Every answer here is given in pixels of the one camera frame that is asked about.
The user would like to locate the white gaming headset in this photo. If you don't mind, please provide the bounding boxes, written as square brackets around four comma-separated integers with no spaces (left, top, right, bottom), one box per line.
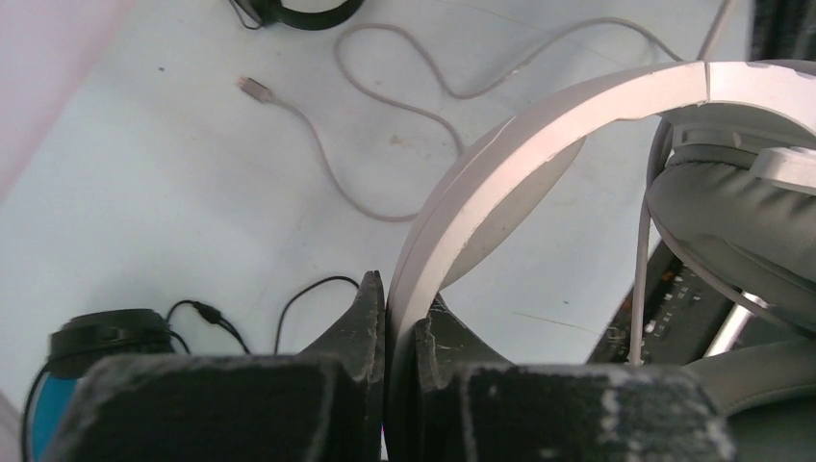
[384,60,815,461]

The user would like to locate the grey USB headset cable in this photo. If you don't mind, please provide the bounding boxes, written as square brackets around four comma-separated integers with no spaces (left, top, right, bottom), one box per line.
[237,0,798,368]

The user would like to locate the small black on-ear headphones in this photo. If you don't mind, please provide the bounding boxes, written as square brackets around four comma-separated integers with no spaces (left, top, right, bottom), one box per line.
[229,0,364,31]

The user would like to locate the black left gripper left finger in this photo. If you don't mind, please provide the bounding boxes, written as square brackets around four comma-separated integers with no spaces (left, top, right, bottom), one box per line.
[44,271,385,461]

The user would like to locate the black cable of blue headset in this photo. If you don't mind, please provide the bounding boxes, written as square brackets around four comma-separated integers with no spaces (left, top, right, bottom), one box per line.
[164,275,362,356]

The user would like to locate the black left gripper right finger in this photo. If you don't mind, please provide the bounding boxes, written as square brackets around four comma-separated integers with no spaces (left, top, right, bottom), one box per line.
[414,299,738,461]

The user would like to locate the black and blue headset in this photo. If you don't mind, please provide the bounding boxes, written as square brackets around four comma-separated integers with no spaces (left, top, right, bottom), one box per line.
[19,308,174,461]

